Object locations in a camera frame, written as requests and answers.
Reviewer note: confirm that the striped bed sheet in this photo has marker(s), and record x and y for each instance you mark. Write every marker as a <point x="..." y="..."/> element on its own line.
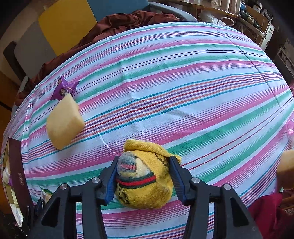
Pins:
<point x="183" y="92"/>

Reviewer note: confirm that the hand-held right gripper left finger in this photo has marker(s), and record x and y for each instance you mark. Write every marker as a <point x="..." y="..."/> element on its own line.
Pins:
<point x="111" y="181"/>

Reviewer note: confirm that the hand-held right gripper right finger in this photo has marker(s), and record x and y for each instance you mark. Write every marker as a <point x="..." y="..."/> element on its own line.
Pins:
<point x="178" y="181"/>

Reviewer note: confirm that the red cloth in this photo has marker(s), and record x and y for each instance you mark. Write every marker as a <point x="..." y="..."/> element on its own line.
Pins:
<point x="264" y="213"/>

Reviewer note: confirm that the purple snack packet figure print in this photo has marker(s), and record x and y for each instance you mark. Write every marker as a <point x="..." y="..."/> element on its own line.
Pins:
<point x="62" y="88"/>

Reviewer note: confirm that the green snack packet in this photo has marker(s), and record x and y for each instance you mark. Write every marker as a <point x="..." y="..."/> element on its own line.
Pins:
<point x="47" y="195"/>

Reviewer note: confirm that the wooden desk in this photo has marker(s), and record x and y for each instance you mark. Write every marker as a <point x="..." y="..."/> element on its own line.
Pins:
<point x="213" y="11"/>

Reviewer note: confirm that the blue yellow grey chair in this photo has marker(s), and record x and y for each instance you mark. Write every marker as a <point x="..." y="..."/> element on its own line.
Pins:
<point x="66" y="20"/>

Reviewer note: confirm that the pink hair roller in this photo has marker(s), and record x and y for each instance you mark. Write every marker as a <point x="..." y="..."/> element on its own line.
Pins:
<point x="290" y="126"/>

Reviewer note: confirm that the yellow knitted sock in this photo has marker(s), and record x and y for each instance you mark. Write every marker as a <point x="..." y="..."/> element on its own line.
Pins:
<point x="142" y="193"/>

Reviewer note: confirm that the yellow sponge at right edge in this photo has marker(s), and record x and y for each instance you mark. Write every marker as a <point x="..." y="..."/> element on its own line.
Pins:
<point x="287" y="167"/>

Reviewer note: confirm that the maroon blanket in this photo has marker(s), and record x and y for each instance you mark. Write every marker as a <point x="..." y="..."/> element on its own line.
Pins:
<point x="114" y="25"/>

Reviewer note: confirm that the dark brown box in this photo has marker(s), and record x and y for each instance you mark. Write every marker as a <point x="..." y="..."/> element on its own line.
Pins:
<point x="19" y="174"/>

